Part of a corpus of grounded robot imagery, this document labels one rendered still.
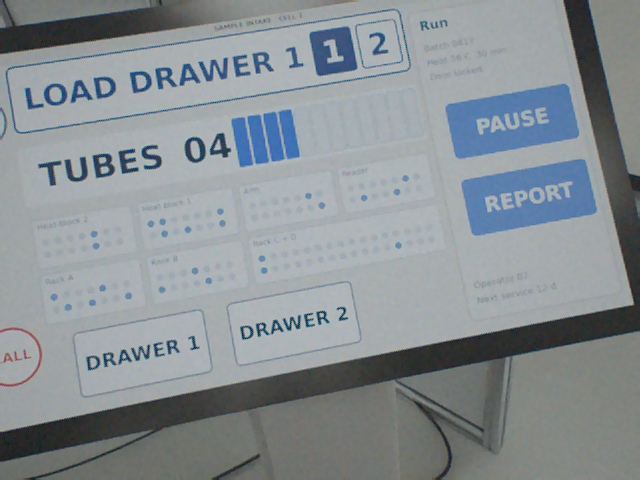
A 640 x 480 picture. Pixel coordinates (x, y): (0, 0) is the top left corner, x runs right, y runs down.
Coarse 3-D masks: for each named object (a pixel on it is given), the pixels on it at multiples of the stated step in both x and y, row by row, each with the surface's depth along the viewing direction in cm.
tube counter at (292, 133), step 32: (352, 96) 44; (384, 96) 44; (416, 96) 44; (192, 128) 43; (224, 128) 43; (256, 128) 43; (288, 128) 43; (320, 128) 44; (352, 128) 44; (384, 128) 44; (416, 128) 44; (192, 160) 43; (224, 160) 43; (256, 160) 43; (288, 160) 43
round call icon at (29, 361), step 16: (0, 336) 41; (16, 336) 41; (32, 336) 41; (0, 352) 41; (16, 352) 41; (32, 352) 41; (0, 368) 41; (16, 368) 41; (32, 368) 41; (0, 384) 41; (16, 384) 41
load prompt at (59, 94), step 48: (144, 48) 43; (192, 48) 44; (240, 48) 44; (288, 48) 44; (336, 48) 44; (384, 48) 44; (48, 96) 43; (96, 96) 43; (144, 96) 43; (192, 96) 43; (240, 96) 43
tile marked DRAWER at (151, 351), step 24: (192, 312) 42; (72, 336) 41; (96, 336) 41; (120, 336) 41; (144, 336) 41; (168, 336) 41; (192, 336) 42; (96, 360) 41; (120, 360) 41; (144, 360) 41; (168, 360) 41; (192, 360) 41; (96, 384) 41; (120, 384) 41; (144, 384) 41
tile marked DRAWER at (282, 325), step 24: (312, 288) 42; (336, 288) 42; (240, 312) 42; (264, 312) 42; (288, 312) 42; (312, 312) 42; (336, 312) 42; (240, 336) 42; (264, 336) 42; (288, 336) 42; (312, 336) 42; (336, 336) 42; (360, 336) 42; (240, 360) 42; (264, 360) 42
